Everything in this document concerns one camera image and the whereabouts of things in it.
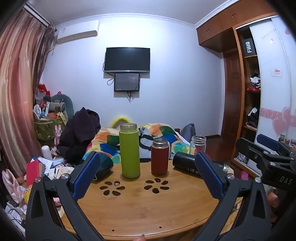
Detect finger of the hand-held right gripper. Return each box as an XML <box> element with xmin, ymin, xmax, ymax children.
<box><xmin>235</xmin><ymin>137</ymin><xmax>295</xmax><ymax>171</ymax></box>
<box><xmin>256</xmin><ymin>134</ymin><xmax>296</xmax><ymax>158</ymax></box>

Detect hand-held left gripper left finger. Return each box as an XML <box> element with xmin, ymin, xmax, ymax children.
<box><xmin>25</xmin><ymin>151</ymin><xmax>104</xmax><ymax>241</ymax></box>

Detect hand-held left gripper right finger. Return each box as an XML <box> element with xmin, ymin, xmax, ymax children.
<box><xmin>194</xmin><ymin>151</ymin><xmax>272</xmax><ymax>241</ymax></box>

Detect dark teal cup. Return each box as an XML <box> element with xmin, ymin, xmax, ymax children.
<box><xmin>92</xmin><ymin>153</ymin><xmax>114</xmax><ymax>181</ymax></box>

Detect black cup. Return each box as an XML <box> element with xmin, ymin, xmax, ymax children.
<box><xmin>172</xmin><ymin>151</ymin><xmax>230</xmax><ymax>178</ymax></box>

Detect clear glass cup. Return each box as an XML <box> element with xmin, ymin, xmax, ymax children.
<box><xmin>190</xmin><ymin>136</ymin><xmax>207</xmax><ymax>155</ymax></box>

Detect tall green cup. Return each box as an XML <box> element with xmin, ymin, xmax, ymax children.
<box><xmin>119</xmin><ymin>123</ymin><xmax>141</xmax><ymax>179</ymax></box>

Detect red cup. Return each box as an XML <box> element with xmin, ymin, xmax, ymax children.
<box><xmin>151</xmin><ymin>137</ymin><xmax>170</xmax><ymax>176</ymax></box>

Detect person's right hand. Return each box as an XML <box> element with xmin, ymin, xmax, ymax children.
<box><xmin>265</xmin><ymin>189</ymin><xmax>279</xmax><ymax>222</ymax></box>

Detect black handbag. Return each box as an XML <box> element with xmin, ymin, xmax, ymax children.
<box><xmin>246</xmin><ymin>107</ymin><xmax>260</xmax><ymax>128</ymax></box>

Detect pile of papers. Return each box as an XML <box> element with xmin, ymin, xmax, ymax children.
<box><xmin>32</xmin><ymin>156</ymin><xmax>78</xmax><ymax>181</ymax></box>

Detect colourful patchwork blanket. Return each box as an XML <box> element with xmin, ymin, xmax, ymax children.
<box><xmin>85</xmin><ymin>123</ymin><xmax>193</xmax><ymax>163</ymax></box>

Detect dark clothes pile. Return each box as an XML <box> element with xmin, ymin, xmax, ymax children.
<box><xmin>57</xmin><ymin>107</ymin><xmax>101</xmax><ymax>163</ymax></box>

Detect white plastic bottle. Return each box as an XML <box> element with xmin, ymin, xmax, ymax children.
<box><xmin>42</xmin><ymin>146</ymin><xmax>53</xmax><ymax>160</ymax></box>

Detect grey blue garment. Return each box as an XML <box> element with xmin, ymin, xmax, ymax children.
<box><xmin>180</xmin><ymin>123</ymin><xmax>196</xmax><ymax>140</ymax></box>

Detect red box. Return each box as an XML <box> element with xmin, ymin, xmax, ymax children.
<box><xmin>26</xmin><ymin>160</ymin><xmax>40</xmax><ymax>187</ymax></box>

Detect wooden door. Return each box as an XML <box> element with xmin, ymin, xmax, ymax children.
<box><xmin>223</xmin><ymin>50</ymin><xmax>245</xmax><ymax>139</ymax></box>

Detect folded clothes on shelf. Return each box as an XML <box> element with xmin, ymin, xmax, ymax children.
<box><xmin>247</xmin><ymin>76</ymin><xmax>262</xmax><ymax>91</ymax></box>

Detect green fabric basket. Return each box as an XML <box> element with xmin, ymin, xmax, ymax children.
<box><xmin>33</xmin><ymin>116</ymin><xmax>68</xmax><ymax>141</ymax></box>

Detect yellow curved cushion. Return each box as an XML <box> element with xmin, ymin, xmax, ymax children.
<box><xmin>110</xmin><ymin>115</ymin><xmax>131</xmax><ymax>128</ymax></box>

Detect wooden wardrobe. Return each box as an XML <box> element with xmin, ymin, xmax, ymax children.
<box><xmin>196</xmin><ymin>0</ymin><xmax>296</xmax><ymax>179</ymax></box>

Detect pink patterned bag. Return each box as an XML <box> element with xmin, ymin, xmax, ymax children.
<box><xmin>2</xmin><ymin>169</ymin><xmax>26</xmax><ymax>205</ymax></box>

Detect grey plush toy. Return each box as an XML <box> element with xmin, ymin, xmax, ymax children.
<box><xmin>50</xmin><ymin>91</ymin><xmax>74</xmax><ymax>117</ymax></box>

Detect red paper bag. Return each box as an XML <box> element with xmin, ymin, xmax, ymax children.
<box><xmin>38</xmin><ymin>83</ymin><xmax>51</xmax><ymax>96</ymax></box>

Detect black storage box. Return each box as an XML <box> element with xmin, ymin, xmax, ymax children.
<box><xmin>240</xmin><ymin>36</ymin><xmax>254</xmax><ymax>56</ymax></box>

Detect pink striped curtain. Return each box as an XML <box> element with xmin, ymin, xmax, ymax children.
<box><xmin>0</xmin><ymin>9</ymin><xmax>57</xmax><ymax>176</ymax></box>

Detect white air conditioner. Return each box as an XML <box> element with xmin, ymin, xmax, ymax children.
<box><xmin>55</xmin><ymin>20</ymin><xmax>100</xmax><ymax>44</ymax></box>

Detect small black wall monitor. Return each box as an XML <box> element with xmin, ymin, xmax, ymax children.
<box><xmin>114</xmin><ymin>73</ymin><xmax>141</xmax><ymax>92</ymax></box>

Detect black wall television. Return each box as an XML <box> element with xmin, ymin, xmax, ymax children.
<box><xmin>104</xmin><ymin>47</ymin><xmax>151</xmax><ymax>73</ymax></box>

